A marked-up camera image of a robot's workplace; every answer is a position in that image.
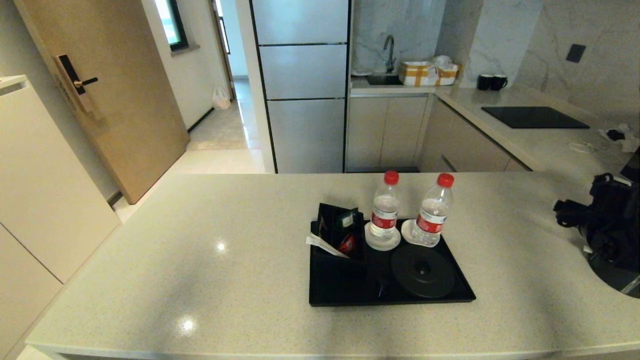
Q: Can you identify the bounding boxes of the black electric kettle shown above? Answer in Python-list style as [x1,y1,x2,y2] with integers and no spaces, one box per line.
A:
[585,247,640,300]

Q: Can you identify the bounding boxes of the red-capped clear water bottle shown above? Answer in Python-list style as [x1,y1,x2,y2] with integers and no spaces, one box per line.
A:
[369,170,402,246]
[410,173,455,246]

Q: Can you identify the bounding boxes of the black round kettle base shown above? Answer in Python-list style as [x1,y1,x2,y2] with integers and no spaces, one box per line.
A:
[391,243,456,299]

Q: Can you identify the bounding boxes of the green snack packet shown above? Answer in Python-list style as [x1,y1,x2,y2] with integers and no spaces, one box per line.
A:
[336,208,360,229]

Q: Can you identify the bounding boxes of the white crumpled cloth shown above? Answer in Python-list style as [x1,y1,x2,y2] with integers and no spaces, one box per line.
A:
[599,123,640,153]

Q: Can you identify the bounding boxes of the black induction cooktop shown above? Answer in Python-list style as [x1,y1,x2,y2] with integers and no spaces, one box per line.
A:
[481,106,591,130]

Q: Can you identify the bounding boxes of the white round paper coaster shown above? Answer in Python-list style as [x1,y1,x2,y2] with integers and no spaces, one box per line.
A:
[400,219,441,248]
[364,221,402,252]

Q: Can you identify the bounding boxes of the beige kitchen base cabinets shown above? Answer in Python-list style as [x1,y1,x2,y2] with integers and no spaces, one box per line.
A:
[345,94,531,174]

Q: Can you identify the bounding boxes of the yellow white basket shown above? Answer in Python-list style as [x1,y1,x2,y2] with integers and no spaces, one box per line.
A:
[398,61,458,87]

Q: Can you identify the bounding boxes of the dark kitchen faucet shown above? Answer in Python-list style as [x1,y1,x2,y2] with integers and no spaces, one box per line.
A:
[382,34,397,75]

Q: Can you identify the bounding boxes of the black sachet holder box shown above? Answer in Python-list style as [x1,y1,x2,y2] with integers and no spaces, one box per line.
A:
[311,220,368,280]

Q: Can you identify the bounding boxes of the black rectangular serving tray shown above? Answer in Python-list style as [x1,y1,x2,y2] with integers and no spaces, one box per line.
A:
[308,219,477,307]

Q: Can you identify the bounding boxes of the white wrapped stirrer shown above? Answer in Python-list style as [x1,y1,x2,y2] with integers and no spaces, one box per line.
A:
[306,233,349,259]

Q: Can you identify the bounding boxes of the silver refrigerator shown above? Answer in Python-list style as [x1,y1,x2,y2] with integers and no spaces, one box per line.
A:
[248,0,351,174]

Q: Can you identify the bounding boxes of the white plastic bag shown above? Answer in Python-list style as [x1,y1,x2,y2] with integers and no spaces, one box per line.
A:
[211,87,232,111]

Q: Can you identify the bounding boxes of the dark-framed window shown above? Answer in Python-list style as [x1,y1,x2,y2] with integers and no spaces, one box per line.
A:
[152,0,189,53]

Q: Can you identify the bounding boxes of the light wooden door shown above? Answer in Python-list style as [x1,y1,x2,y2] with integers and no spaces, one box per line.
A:
[13,0,190,205]

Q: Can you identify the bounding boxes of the black electronic door lock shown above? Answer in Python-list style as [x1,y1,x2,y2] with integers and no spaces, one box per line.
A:
[53,54,99,113]

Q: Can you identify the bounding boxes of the cream tall cabinet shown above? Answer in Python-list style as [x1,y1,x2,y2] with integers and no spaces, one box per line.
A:
[0,75,122,360]

